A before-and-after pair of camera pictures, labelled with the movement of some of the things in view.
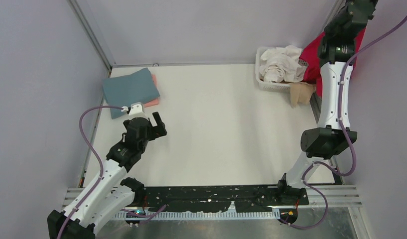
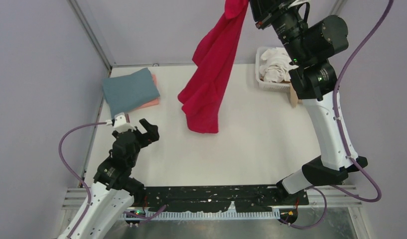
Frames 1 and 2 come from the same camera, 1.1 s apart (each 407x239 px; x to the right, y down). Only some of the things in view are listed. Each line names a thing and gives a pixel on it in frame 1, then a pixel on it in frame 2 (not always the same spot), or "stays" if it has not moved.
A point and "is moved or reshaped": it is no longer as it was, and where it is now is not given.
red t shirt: [310, 54] is moved or reshaped
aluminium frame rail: [344, 195] stays
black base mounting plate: [220, 198] stays
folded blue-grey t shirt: [129, 90] stays
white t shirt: [281, 64] stays
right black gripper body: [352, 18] to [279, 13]
